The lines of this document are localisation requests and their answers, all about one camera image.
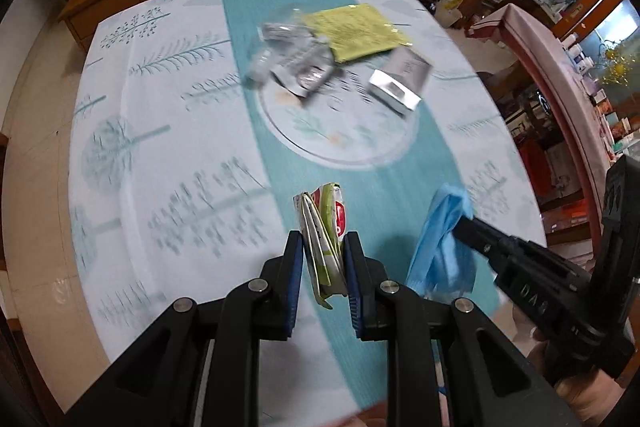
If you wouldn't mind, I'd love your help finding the table with patterned cloth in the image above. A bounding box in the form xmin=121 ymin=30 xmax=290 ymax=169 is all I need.
xmin=67 ymin=0 xmax=548 ymax=427

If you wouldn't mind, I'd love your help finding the yellow printed sheet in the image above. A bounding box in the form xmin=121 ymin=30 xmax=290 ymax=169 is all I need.
xmin=304 ymin=3 xmax=413 ymax=64

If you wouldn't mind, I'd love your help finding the silver box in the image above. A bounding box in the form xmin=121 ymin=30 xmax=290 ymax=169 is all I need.
xmin=369 ymin=47 xmax=433 ymax=115

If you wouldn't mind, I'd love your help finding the blue face mask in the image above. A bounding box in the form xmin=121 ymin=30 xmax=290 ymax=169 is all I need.
xmin=405 ymin=184 xmax=476 ymax=303

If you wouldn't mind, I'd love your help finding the green white packet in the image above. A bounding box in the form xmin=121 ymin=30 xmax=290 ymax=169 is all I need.
xmin=292 ymin=182 xmax=351 ymax=310

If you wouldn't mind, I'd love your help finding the silver foil sachet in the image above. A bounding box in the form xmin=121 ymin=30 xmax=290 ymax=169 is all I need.
xmin=270 ymin=49 xmax=335 ymax=98

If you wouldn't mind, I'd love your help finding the pink covered table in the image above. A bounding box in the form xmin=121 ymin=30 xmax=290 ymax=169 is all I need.
xmin=465 ymin=4 xmax=640 ymax=258

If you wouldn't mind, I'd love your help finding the person's pink clothing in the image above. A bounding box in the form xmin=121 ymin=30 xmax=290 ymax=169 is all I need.
xmin=345 ymin=402 xmax=391 ymax=427

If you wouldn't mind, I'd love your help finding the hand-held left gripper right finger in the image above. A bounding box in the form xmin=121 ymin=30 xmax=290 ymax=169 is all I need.
xmin=342 ymin=231 xmax=583 ymax=427

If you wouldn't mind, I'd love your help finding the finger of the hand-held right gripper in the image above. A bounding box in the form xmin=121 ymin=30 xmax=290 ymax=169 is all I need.
xmin=451 ymin=216 xmax=516 ymax=280

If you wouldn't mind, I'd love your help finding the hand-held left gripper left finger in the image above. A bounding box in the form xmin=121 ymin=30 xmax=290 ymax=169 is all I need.
xmin=65 ymin=229 xmax=306 ymax=427

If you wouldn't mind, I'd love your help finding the person's right forearm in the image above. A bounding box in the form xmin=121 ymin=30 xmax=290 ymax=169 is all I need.
xmin=547 ymin=369 xmax=633 ymax=427

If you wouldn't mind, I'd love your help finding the clear plastic wrapper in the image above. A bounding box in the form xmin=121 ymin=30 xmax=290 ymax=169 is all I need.
xmin=242 ymin=7 xmax=321 ymax=90

